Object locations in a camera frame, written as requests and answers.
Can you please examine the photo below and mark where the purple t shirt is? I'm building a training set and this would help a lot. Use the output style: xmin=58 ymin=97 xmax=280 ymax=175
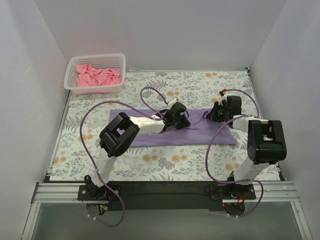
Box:
xmin=109 ymin=109 xmax=237 ymax=148

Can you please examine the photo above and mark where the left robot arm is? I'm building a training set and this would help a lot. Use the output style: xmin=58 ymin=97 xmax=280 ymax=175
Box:
xmin=80 ymin=98 xmax=191 ymax=200

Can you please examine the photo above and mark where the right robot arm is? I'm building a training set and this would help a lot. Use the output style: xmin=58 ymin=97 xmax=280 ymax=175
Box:
xmin=206 ymin=94 xmax=287 ymax=200

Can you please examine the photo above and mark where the white plastic basket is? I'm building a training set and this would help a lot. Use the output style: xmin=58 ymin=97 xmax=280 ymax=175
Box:
xmin=63 ymin=53 xmax=126 ymax=95

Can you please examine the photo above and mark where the pink t shirt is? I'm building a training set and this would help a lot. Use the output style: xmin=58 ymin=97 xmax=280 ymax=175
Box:
xmin=76 ymin=64 xmax=122 ymax=87

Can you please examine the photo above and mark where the floral table mat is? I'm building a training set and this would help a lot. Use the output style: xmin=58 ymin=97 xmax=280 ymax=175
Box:
xmin=48 ymin=70 xmax=281 ymax=182

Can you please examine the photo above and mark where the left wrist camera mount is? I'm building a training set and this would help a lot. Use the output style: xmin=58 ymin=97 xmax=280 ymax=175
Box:
xmin=167 ymin=97 xmax=179 ymax=106

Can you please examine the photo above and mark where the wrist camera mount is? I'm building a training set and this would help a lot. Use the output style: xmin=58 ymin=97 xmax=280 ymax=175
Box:
xmin=218 ymin=89 xmax=228 ymax=106
xmin=167 ymin=97 xmax=179 ymax=106

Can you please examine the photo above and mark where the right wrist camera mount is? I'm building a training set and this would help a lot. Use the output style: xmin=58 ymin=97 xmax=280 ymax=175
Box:
xmin=218 ymin=89 xmax=228 ymax=106

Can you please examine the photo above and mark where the aluminium rail frame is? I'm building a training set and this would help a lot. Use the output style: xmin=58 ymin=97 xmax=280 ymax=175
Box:
xmin=31 ymin=181 xmax=300 ymax=204

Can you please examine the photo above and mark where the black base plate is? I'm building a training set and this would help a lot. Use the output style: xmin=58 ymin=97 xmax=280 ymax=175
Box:
xmin=77 ymin=181 xmax=256 ymax=211

